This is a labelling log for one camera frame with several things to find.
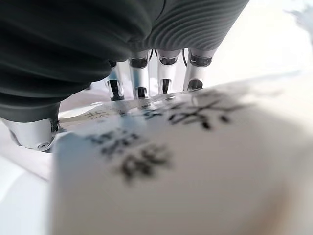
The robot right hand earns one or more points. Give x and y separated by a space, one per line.
73 36

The white blue pantoprazole tablet box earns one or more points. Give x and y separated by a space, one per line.
195 171

